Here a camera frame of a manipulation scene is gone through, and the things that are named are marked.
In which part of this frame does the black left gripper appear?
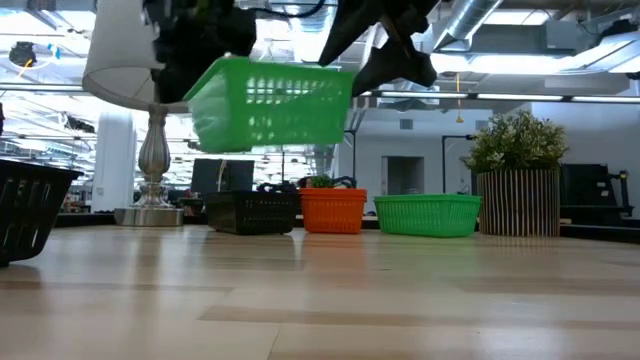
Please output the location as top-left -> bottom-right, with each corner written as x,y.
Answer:
144,0 -> 257,105

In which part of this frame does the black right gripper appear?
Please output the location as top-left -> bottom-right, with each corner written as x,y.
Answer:
318,0 -> 441,97

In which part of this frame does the green plastic basket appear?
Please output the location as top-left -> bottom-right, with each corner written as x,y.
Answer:
373,193 -> 483,238
182,55 -> 355,155

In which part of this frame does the black plastic basket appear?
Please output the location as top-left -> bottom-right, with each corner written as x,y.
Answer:
203,189 -> 301,236
0,158 -> 84,269

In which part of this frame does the white shade table lamp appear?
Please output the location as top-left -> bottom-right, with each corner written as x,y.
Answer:
82,0 -> 192,228

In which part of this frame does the ceiling strip light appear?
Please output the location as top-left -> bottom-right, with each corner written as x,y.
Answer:
379,91 -> 469,100
476,93 -> 564,102
571,95 -> 640,104

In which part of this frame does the white column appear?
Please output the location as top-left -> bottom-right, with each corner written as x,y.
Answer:
91,112 -> 138,214

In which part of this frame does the dark computer monitor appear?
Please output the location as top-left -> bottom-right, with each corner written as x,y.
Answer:
190,158 -> 255,195

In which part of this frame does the black pole stand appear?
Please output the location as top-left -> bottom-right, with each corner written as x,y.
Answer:
441,133 -> 475,195

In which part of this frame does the orange plastic basket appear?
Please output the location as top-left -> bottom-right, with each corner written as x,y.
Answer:
299,187 -> 369,235

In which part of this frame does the artificial plant in striped pot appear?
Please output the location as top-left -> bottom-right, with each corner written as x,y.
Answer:
459,109 -> 570,238

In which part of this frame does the black machine cabinet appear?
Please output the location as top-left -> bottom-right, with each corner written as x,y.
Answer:
559,163 -> 634,227

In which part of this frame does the silver ceiling duct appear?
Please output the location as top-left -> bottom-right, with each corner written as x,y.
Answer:
433,0 -> 504,52

